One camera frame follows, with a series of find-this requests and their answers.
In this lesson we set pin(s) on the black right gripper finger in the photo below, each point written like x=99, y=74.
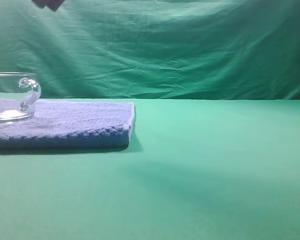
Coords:
x=53, y=5

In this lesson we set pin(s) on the green backdrop cloth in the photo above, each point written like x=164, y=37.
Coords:
x=156, y=49

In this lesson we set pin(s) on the green table cloth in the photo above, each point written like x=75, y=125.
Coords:
x=194, y=170

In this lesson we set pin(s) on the transparent glass cup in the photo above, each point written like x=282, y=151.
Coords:
x=19, y=92

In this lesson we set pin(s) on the blue folded towel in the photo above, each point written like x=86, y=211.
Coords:
x=59, y=124

